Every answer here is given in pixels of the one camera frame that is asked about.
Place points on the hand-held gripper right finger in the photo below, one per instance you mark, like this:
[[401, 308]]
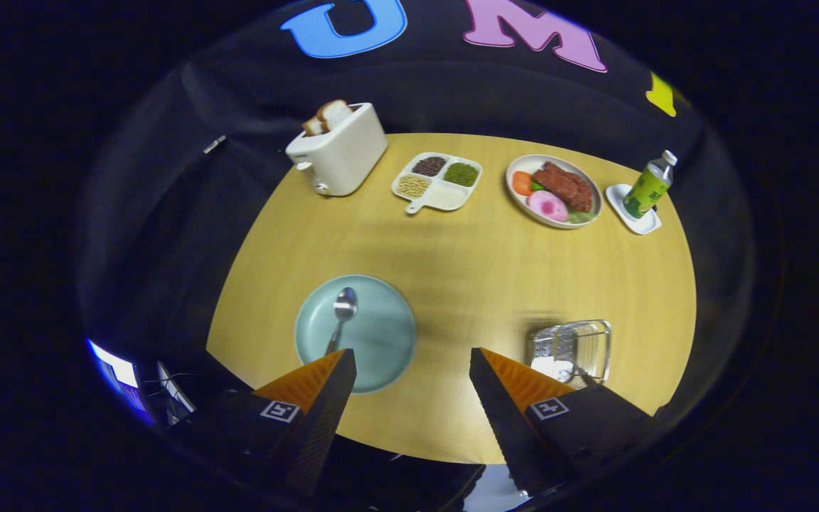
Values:
[[498, 419]]

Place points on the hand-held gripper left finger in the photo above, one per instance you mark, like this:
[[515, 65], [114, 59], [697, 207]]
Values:
[[324, 419]]

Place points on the metal spoon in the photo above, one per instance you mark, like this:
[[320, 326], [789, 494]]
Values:
[[345, 304]]

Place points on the teal round plate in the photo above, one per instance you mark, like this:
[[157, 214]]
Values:
[[381, 334]]

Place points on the clear plastic container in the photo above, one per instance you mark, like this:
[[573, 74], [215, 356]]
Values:
[[587, 341]]

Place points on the white round food plate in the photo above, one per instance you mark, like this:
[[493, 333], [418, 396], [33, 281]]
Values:
[[521, 206]]

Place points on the bright screen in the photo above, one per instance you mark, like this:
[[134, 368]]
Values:
[[114, 366]]

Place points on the green lettuce leaf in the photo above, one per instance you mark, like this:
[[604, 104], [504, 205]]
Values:
[[580, 217]]

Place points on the pink round slice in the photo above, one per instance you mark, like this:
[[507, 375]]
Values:
[[547, 206]]

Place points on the white divided tray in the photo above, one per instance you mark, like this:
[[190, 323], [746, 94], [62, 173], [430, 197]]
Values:
[[445, 195]]

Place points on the orange round slice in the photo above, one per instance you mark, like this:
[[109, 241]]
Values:
[[521, 183]]

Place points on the white square coaster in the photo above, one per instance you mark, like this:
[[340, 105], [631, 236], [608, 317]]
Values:
[[640, 224]]

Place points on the red meat pieces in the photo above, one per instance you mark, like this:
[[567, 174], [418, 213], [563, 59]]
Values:
[[562, 186]]

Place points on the pile of yellow beans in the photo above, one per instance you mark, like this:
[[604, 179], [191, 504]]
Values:
[[414, 186]]

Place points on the pile of green beans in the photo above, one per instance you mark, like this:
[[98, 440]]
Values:
[[461, 174]]

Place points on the pile of dark beans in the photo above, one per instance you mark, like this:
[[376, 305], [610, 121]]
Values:
[[429, 166]]

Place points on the white toaster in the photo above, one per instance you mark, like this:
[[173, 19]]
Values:
[[345, 156]]

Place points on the green label drink bottle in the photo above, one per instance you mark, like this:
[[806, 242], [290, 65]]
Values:
[[645, 190]]

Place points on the small toast bread slice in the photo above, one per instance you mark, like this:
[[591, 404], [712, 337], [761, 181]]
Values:
[[312, 126]]

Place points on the silver cloth clip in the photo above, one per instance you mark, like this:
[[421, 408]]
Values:
[[215, 144]]

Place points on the large toast bread slice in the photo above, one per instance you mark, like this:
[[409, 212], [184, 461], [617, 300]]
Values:
[[335, 114]]

